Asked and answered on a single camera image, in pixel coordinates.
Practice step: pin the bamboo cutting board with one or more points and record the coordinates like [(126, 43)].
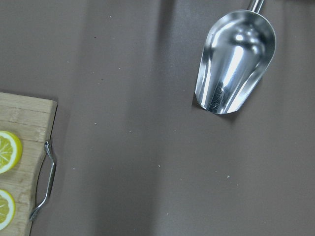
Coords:
[(31, 120)]

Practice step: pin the lemon slice far side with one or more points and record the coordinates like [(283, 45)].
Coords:
[(7, 208)]

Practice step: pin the metal cutting board handle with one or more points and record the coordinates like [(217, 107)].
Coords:
[(49, 152)]

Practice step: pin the lemon slice near handle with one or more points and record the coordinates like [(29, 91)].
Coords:
[(11, 150)]

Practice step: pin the metal scoop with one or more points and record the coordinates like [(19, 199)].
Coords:
[(238, 49)]

